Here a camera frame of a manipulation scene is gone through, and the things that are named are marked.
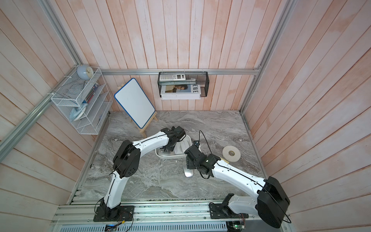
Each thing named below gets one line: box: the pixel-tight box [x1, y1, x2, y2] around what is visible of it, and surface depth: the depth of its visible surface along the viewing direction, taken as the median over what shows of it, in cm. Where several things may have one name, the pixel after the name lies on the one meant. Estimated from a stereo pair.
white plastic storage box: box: [154, 134, 193, 160], surface depth 95 cm
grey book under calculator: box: [157, 77, 198, 86], surface depth 90 cm
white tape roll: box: [222, 145, 242, 163], surface depth 99 cm
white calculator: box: [159, 72, 186, 82], surface depth 94 cm
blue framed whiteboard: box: [114, 77, 156, 130], surface depth 103 cm
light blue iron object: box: [69, 102, 88, 122], surface depth 81 cm
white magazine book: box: [160, 84, 202, 101], surface depth 95 cm
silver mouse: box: [182, 161, 194, 178], surface depth 90 cm
